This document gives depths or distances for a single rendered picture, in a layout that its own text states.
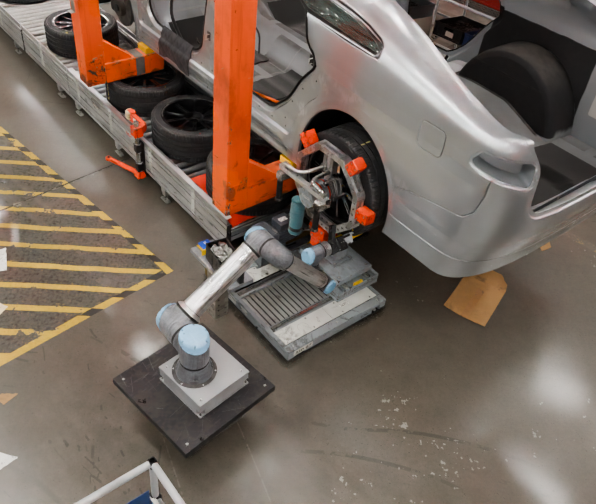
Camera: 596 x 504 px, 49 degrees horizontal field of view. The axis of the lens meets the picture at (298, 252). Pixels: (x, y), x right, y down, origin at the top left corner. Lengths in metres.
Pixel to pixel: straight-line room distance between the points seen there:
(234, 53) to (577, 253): 3.13
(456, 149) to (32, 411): 2.61
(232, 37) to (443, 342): 2.27
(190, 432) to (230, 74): 1.86
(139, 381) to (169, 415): 0.27
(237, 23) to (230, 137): 0.67
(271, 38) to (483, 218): 2.83
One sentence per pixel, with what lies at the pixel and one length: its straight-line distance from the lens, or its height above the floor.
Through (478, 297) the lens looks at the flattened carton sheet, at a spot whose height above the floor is 0.01.
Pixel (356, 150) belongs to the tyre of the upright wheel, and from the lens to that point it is 3.74.
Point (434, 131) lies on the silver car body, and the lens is 3.33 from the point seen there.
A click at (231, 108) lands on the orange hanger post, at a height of 1.28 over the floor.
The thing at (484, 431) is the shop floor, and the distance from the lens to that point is 4.01.
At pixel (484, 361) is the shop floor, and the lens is 4.35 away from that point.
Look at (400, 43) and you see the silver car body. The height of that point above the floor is 1.78.
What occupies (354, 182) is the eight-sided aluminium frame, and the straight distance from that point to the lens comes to 3.71.
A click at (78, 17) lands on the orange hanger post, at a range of 5.39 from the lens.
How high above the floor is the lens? 3.12
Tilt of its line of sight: 41 degrees down
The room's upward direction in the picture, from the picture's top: 7 degrees clockwise
